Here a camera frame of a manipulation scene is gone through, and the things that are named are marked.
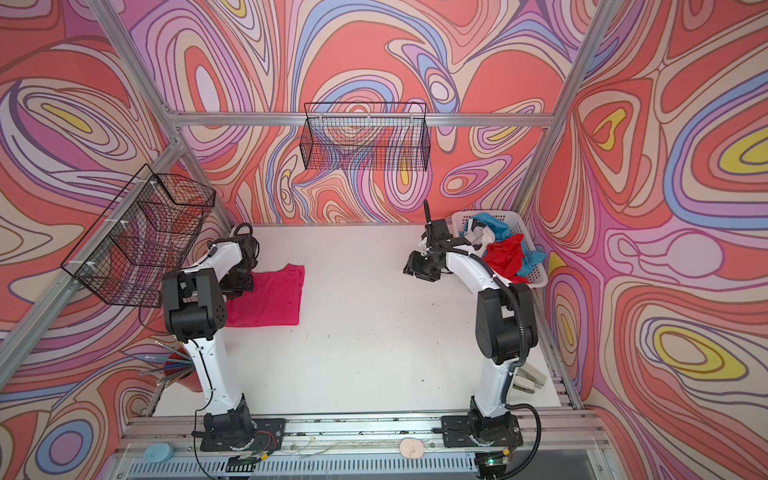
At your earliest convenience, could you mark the magenta pink t shirt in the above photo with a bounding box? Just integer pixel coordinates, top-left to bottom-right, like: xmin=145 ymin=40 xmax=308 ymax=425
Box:
xmin=226 ymin=264 xmax=305 ymax=328

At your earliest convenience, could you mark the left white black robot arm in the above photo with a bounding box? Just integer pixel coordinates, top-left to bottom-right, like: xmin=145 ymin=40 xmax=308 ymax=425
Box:
xmin=160 ymin=223 xmax=260 ymax=451

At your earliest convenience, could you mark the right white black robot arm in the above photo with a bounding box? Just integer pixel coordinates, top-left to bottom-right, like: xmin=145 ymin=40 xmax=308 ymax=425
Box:
xmin=403 ymin=202 xmax=541 ymax=450

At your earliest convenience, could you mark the white black t shirt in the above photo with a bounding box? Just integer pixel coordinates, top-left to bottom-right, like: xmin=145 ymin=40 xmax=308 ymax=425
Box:
xmin=461 ymin=218 xmax=496 ymax=251

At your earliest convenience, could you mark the white plastic laundry basket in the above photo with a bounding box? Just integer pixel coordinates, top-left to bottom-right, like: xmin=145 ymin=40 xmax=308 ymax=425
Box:
xmin=451 ymin=210 xmax=548 ymax=289

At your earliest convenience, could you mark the red t shirt in basket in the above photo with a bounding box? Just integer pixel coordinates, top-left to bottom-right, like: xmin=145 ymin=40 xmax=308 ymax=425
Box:
xmin=484 ymin=234 xmax=528 ymax=284

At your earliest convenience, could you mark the teal t shirt in basket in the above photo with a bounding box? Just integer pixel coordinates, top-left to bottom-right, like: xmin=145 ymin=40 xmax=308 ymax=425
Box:
xmin=463 ymin=211 xmax=546 ymax=284

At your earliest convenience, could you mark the red pencil cup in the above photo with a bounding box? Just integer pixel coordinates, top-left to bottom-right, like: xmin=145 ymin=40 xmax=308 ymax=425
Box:
xmin=130 ymin=342 xmax=202 ymax=393

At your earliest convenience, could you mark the grey stapler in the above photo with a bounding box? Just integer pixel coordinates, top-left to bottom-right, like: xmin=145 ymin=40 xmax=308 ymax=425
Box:
xmin=512 ymin=364 xmax=548 ymax=394

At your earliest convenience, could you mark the pink round disc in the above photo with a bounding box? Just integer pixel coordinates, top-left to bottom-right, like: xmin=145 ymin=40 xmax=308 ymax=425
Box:
xmin=399 ymin=438 xmax=426 ymax=460

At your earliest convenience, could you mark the light blue round disc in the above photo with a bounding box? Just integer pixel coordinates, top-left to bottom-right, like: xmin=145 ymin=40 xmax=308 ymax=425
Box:
xmin=142 ymin=443 xmax=175 ymax=464

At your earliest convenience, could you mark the black wire basket left wall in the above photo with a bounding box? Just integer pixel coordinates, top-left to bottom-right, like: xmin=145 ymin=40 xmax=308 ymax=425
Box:
xmin=60 ymin=165 xmax=216 ymax=308

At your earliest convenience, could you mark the black wire basket wall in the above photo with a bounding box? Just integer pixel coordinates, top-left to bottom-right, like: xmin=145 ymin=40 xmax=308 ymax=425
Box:
xmin=60 ymin=165 xmax=216 ymax=308
xmin=299 ymin=101 xmax=431 ymax=172

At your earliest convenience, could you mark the black wire basket back wall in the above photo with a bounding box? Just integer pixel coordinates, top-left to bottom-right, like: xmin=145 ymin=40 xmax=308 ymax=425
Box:
xmin=299 ymin=101 xmax=431 ymax=172

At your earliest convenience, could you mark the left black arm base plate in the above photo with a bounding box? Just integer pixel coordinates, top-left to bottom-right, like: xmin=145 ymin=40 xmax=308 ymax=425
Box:
xmin=200 ymin=415 xmax=286 ymax=452

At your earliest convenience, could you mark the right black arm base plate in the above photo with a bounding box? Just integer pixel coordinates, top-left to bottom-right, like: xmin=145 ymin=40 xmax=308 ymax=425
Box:
xmin=434 ymin=412 xmax=523 ymax=450

